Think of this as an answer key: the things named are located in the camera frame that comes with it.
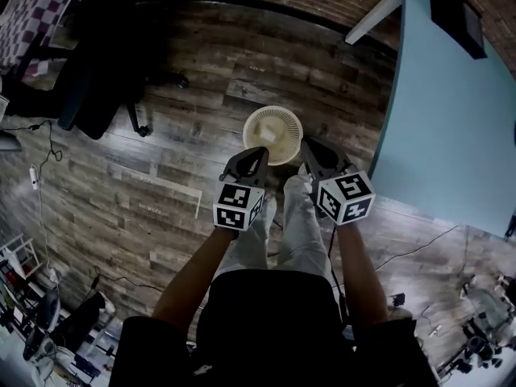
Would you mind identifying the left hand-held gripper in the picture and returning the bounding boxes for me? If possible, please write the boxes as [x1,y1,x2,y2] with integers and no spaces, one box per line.
[212,146,270,231]

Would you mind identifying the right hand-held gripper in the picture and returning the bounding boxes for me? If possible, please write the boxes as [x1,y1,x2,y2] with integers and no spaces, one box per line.
[301,138,377,227]

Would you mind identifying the cream plastic trash bin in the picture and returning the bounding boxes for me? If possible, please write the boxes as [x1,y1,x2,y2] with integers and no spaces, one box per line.
[242,105,304,166]

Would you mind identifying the person's left forearm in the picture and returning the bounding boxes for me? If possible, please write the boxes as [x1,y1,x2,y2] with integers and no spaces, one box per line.
[152,226,239,330]

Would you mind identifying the person's right forearm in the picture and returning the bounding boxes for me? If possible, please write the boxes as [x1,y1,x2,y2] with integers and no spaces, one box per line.
[333,220,390,332]

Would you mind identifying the person's light trousers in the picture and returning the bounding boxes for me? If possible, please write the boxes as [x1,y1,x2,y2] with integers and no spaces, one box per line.
[217,163,336,293]

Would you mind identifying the white tape strip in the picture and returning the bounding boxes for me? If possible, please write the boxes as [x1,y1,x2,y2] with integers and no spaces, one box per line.
[108,162,202,219]

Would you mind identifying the light blue table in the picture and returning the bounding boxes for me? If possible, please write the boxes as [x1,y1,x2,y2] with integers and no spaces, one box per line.
[344,0,516,239]

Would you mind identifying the person's black shirt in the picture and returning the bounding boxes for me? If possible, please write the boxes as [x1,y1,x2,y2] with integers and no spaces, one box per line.
[112,269,440,387]

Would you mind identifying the black office chair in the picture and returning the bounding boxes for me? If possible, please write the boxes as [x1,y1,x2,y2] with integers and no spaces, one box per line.
[56,0,190,140]

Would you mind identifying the grey machine equipment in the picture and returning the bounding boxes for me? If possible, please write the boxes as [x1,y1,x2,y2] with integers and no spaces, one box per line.
[458,274,516,372]

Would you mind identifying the black bag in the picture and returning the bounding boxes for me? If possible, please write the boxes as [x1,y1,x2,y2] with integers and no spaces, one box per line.
[51,291,119,356]

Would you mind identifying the black box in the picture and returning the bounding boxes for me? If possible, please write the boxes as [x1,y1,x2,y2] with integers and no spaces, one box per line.
[427,0,489,60]

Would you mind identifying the purple white checkered cloth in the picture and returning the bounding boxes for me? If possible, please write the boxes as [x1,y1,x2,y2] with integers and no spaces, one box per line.
[0,0,81,78]

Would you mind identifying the long black floor cable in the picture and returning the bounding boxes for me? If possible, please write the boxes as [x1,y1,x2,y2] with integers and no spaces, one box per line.
[373,223,463,273]

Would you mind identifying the white cable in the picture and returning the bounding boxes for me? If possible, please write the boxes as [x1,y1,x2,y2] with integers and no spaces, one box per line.
[33,187,60,285]

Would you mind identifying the white wire rack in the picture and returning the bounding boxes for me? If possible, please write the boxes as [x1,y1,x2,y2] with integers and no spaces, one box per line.
[0,233,42,284]

